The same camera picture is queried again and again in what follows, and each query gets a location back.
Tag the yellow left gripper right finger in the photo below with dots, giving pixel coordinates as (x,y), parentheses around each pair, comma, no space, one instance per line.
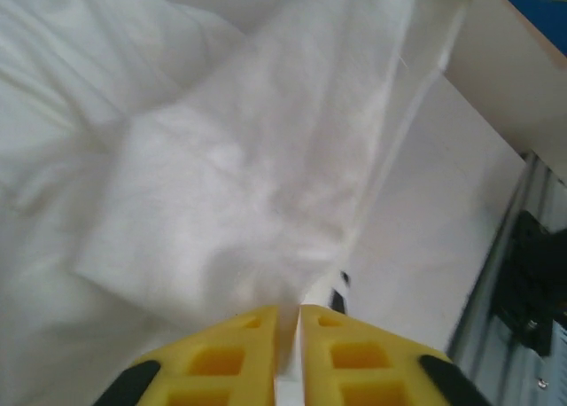
(363,366)

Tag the blue floral wall panel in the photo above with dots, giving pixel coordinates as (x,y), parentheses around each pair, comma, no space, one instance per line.
(545,16)

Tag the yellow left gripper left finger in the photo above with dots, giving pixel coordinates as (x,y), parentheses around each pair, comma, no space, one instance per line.
(221,361)

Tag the white t-shirt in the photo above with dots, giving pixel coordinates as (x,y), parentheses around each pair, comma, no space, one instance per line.
(221,180)

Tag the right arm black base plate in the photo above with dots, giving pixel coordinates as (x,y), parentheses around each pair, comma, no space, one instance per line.
(536,282)

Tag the long aluminium base rail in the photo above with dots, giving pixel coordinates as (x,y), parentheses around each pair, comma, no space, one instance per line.
(496,291)

